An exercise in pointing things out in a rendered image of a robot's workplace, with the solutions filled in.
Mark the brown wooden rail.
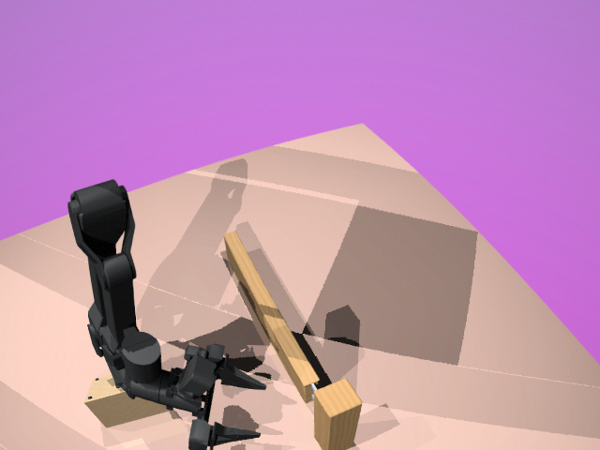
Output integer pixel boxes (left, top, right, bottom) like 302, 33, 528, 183
224, 231, 320, 404

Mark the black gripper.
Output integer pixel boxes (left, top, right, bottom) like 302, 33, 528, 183
159, 344, 267, 450

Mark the brown wooden post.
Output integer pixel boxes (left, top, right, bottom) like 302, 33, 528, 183
313, 379, 362, 450

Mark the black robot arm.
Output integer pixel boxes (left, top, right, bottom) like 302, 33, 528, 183
67, 180, 217, 406

